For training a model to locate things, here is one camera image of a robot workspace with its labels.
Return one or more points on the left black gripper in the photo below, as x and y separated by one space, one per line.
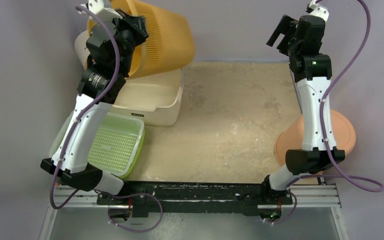
137 24

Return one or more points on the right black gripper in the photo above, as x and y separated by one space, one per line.
285 36

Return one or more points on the yellow mesh waste basket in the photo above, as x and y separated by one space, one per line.
170 44

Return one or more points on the cream plastic storage basket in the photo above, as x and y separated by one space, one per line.
155 99

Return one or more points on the peach plastic bucket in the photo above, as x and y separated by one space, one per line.
292 138

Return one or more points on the white perforated strainer basket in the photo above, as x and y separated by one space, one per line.
105 149

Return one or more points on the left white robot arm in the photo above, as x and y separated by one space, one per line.
97 93

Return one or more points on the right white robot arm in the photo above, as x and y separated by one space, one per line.
312 71

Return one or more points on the cylindrical mini drawer cabinet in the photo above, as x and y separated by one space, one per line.
80 48

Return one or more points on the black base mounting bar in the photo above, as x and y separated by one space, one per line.
248 199

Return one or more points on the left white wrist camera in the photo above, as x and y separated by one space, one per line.
102 9

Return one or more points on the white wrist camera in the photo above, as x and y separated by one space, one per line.
317 10
102 9

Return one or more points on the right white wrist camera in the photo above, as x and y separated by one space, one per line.
317 10

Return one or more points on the aluminium frame rail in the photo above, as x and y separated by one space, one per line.
317 217

